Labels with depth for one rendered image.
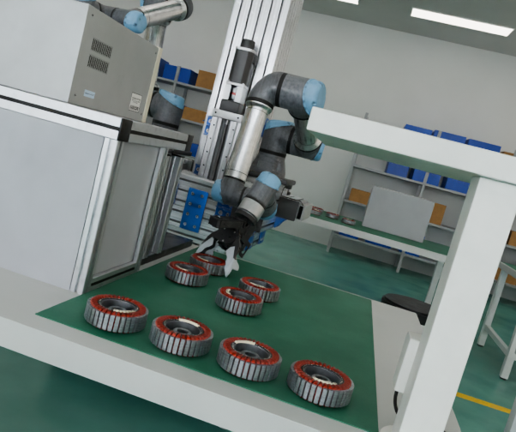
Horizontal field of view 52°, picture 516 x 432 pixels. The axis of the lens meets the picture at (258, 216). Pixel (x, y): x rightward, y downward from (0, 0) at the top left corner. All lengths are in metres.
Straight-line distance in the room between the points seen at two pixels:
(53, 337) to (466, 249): 0.66
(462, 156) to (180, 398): 0.55
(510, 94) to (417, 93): 1.26
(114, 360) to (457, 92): 7.69
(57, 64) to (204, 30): 7.64
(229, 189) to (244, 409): 1.00
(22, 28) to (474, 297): 1.00
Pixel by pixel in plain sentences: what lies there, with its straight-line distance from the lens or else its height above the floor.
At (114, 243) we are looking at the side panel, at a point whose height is 0.84.
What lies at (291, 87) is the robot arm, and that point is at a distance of 1.80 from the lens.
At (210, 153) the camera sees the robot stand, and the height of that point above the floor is 1.06.
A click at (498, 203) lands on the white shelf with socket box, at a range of 0.81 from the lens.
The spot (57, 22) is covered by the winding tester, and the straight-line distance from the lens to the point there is 1.22.
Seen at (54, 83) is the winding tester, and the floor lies 1.15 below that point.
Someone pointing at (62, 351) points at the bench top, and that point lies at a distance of 0.95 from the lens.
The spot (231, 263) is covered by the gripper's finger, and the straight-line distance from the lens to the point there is 1.53.
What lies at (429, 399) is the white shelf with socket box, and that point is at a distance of 0.86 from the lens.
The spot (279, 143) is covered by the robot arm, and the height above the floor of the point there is 1.17.
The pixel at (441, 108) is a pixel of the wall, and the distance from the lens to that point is 8.25.
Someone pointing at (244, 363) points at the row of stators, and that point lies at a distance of 0.92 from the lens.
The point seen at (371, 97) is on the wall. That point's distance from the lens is 8.21.
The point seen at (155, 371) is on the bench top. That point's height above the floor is 0.75.
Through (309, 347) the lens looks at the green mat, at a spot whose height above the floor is 0.75.
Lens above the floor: 1.12
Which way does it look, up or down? 7 degrees down
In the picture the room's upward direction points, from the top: 15 degrees clockwise
